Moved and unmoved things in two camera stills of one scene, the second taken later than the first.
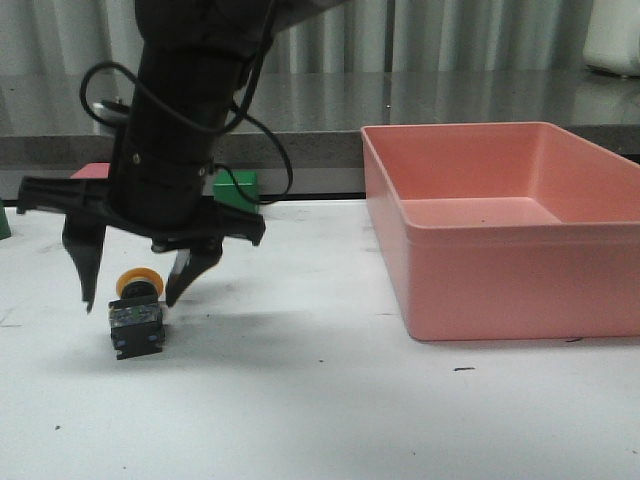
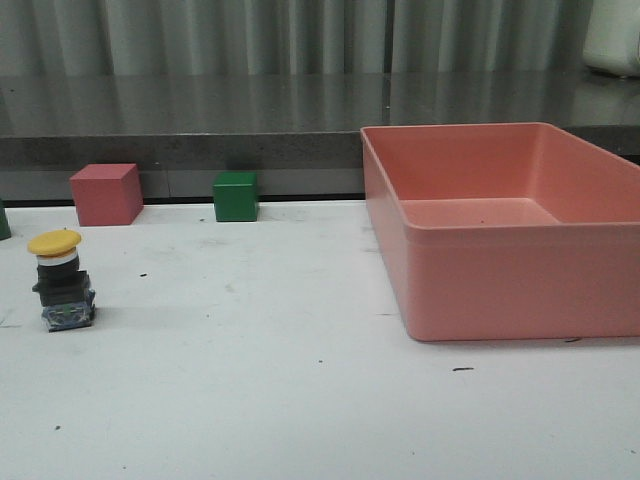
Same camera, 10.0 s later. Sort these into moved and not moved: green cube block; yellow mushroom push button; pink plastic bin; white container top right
Moved: yellow mushroom push button
Not moved: pink plastic bin; white container top right; green cube block
